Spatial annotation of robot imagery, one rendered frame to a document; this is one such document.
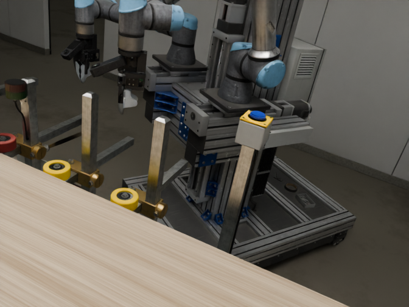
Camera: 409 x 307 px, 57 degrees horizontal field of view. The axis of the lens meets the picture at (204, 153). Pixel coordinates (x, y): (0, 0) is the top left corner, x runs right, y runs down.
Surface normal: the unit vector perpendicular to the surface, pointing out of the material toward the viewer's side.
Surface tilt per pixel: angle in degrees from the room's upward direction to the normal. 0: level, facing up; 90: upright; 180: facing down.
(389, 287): 0
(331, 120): 90
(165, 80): 90
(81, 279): 0
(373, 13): 90
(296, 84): 90
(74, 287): 0
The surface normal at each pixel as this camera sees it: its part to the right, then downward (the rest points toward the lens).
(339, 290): 0.17, -0.86
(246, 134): -0.40, 0.38
